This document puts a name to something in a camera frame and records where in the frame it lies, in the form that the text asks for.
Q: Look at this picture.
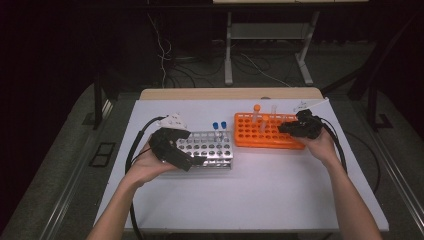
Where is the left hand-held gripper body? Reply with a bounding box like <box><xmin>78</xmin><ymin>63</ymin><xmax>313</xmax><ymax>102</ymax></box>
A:
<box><xmin>147</xmin><ymin>112</ymin><xmax>193</xmax><ymax>173</ymax></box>

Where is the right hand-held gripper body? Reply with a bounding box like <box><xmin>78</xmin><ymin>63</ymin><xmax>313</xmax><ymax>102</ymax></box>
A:
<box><xmin>292</xmin><ymin>96</ymin><xmax>331</xmax><ymax>140</ymax></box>

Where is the silver metal test tube rack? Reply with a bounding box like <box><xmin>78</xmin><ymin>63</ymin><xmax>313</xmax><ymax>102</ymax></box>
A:
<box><xmin>165</xmin><ymin>130</ymin><xmax>235</xmax><ymax>170</ymax></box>

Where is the short orange-capped test tube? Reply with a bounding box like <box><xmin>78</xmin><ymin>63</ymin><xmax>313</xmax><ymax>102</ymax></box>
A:
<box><xmin>259</xmin><ymin>114</ymin><xmax>270</xmax><ymax>134</ymax></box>

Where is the orange plastic test tube rack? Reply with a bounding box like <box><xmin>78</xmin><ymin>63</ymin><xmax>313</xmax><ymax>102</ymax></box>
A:
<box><xmin>233</xmin><ymin>111</ymin><xmax>308</xmax><ymax>150</ymax></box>

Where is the person's right hand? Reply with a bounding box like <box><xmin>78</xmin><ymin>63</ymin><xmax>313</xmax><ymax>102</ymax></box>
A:
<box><xmin>294</xmin><ymin>127</ymin><xmax>340</xmax><ymax>167</ymax></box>

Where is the person's left hand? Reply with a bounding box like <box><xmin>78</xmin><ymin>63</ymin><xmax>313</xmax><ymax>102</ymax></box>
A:
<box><xmin>124</xmin><ymin>141</ymin><xmax>178</xmax><ymax>190</ymax></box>

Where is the tall orange-capped test tube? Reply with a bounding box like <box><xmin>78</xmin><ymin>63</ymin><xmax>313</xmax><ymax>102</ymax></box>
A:
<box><xmin>252</xmin><ymin>103</ymin><xmax>262</xmax><ymax>125</ymax></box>

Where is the grey metal stand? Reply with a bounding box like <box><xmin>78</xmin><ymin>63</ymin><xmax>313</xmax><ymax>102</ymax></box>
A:
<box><xmin>224</xmin><ymin>9</ymin><xmax>315</xmax><ymax>87</ymax></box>

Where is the right hand-held gripper black cable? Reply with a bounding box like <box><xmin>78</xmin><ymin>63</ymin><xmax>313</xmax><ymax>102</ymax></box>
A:
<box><xmin>319</xmin><ymin>116</ymin><xmax>348</xmax><ymax>175</ymax></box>

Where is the hand-held gripper black cable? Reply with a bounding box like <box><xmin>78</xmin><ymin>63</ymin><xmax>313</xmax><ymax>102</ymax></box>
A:
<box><xmin>124</xmin><ymin>115</ymin><xmax>167</xmax><ymax>240</ymax></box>
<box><xmin>319</xmin><ymin>116</ymin><xmax>348</xmax><ymax>175</ymax></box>

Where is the left hand-held gripper black cable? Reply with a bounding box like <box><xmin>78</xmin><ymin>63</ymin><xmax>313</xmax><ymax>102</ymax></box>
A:
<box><xmin>124</xmin><ymin>115</ymin><xmax>167</xmax><ymax>240</ymax></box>

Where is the black floor outlet frame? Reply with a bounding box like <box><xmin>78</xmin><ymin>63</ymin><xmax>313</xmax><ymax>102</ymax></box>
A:
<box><xmin>88</xmin><ymin>141</ymin><xmax>117</xmax><ymax>169</ymax></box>

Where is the black floor cable bundle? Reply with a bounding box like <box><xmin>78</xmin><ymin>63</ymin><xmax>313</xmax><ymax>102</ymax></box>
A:
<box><xmin>165</xmin><ymin>54</ymin><xmax>228</xmax><ymax>88</ymax></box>

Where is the black metal stand post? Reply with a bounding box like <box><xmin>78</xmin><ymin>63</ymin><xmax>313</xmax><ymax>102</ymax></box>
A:
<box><xmin>367</xmin><ymin>89</ymin><xmax>395</xmax><ymax>133</ymax></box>

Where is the black floor cable loop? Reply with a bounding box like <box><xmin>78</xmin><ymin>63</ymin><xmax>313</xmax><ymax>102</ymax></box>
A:
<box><xmin>344</xmin><ymin>131</ymin><xmax>382</xmax><ymax>194</ymax></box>

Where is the thin white cable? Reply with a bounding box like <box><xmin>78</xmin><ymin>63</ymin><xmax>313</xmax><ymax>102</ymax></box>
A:
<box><xmin>146</xmin><ymin>12</ymin><xmax>168</xmax><ymax>90</ymax></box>

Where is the metal floor rail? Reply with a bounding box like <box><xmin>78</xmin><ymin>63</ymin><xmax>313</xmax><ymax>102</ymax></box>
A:
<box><xmin>39</xmin><ymin>99</ymin><xmax>115</xmax><ymax>240</ymax></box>
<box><xmin>362</xmin><ymin>125</ymin><xmax>424</xmax><ymax>223</ymax></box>

